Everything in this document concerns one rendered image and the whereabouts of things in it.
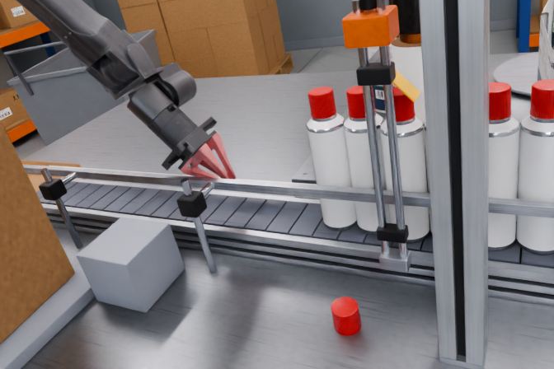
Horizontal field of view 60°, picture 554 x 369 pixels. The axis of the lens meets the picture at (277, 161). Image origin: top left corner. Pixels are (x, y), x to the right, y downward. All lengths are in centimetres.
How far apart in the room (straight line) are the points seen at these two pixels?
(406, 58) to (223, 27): 322
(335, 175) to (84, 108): 238
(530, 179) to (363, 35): 26
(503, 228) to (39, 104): 269
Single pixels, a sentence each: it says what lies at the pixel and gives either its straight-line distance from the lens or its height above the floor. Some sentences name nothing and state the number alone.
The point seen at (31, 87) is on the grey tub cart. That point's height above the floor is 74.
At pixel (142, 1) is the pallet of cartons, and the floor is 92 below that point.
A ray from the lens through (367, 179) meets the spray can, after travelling 64.
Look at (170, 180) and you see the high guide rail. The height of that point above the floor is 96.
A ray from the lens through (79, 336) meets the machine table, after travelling 77.
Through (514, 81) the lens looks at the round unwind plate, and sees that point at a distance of 115.
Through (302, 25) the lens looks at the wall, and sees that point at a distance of 532.
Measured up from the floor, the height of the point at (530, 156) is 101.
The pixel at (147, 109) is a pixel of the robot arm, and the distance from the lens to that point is 77.
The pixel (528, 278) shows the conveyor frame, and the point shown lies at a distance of 64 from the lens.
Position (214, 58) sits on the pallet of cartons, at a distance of 408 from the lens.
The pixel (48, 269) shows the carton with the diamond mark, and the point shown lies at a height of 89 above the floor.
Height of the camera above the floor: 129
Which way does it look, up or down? 26 degrees down
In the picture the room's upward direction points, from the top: 12 degrees counter-clockwise
